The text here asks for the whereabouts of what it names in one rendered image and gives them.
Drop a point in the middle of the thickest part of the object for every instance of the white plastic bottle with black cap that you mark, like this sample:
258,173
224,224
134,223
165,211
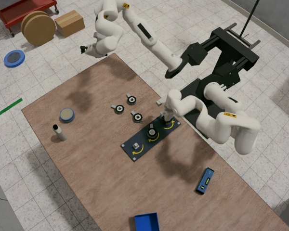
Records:
59,132

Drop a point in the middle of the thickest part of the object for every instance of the blue box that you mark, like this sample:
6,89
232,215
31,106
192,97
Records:
147,222

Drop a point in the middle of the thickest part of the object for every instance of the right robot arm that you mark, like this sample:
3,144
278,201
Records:
108,34

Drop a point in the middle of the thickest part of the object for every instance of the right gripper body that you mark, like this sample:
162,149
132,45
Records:
90,51

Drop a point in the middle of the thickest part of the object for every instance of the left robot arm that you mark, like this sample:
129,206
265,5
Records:
227,123

